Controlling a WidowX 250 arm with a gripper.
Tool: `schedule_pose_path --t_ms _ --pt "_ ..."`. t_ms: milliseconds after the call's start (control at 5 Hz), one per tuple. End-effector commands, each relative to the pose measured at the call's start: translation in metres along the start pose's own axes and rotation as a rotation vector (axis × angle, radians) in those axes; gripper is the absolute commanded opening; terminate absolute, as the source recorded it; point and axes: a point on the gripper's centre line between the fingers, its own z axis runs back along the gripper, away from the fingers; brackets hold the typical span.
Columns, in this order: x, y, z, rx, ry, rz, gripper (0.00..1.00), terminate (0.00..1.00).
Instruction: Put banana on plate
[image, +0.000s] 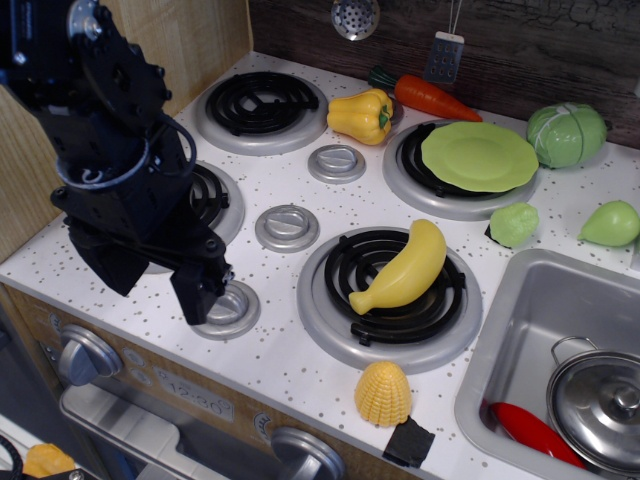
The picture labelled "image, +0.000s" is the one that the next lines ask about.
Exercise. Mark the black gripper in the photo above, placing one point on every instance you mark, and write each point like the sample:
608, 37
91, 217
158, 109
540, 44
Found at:
119, 187

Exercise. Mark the yellow toy banana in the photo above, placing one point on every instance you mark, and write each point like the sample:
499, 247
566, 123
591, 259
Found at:
409, 274

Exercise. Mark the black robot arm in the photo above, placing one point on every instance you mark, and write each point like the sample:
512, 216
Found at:
67, 58

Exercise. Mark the green toy plate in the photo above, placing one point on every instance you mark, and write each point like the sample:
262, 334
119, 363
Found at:
479, 157

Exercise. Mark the front silver stove knob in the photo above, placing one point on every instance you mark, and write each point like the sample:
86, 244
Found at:
233, 314

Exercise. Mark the silver stove knob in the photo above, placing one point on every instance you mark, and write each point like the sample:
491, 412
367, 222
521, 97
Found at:
233, 314
287, 229
336, 164

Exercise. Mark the front left stove burner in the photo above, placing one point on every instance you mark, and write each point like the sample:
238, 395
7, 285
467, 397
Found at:
215, 199

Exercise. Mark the stove burner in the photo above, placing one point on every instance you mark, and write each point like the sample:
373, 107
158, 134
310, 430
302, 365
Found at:
261, 114
215, 199
419, 337
428, 194

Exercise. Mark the left oven dial knob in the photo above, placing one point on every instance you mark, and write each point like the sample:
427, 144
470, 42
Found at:
85, 356

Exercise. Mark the oven dial knob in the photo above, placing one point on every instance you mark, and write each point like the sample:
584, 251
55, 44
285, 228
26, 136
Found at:
303, 456
85, 356

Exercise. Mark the middle silver stove knob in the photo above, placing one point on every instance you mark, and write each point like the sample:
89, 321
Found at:
287, 229

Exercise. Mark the back left stove burner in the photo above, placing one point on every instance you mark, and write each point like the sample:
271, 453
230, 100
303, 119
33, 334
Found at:
261, 114

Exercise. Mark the back silver stove knob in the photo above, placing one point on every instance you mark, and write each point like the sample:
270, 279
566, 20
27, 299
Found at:
336, 164

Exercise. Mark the yellow toy on floor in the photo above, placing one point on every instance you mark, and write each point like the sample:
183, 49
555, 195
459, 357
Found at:
44, 460

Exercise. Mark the right oven dial knob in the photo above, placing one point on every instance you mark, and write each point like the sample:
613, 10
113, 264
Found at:
303, 456

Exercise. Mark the yellow toy corn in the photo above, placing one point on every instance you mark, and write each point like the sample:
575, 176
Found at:
383, 395

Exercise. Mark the yellow toy bell pepper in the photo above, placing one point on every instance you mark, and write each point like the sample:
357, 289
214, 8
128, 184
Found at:
365, 117

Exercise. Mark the back right stove burner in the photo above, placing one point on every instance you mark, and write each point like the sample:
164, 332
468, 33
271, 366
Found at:
428, 194

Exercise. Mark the front right stove burner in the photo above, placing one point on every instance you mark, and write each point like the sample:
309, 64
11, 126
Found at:
419, 337

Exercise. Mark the black foam block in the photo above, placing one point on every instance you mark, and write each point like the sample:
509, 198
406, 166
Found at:
409, 444

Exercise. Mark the orange toy carrot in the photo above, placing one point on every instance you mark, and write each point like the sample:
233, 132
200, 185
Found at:
418, 94

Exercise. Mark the hanging silver strainer ladle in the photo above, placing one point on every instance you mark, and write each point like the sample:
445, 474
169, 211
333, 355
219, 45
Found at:
355, 20

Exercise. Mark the small green toy lettuce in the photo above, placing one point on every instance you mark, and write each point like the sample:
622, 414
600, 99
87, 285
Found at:
510, 226

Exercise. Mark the silver sink basin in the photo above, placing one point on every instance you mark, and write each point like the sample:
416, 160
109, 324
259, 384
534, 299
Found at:
543, 299

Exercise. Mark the red toy utensil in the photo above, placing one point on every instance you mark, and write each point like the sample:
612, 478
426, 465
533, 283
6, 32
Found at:
527, 429

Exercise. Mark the green toy cabbage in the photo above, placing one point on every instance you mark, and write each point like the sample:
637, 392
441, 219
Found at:
566, 134

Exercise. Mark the steel pot with lid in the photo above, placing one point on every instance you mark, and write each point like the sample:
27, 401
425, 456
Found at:
593, 403

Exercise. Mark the green toy pear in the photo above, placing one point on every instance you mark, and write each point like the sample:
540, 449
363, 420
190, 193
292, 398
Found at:
613, 224

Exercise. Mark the silver oven door handle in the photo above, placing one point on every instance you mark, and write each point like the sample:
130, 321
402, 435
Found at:
136, 432

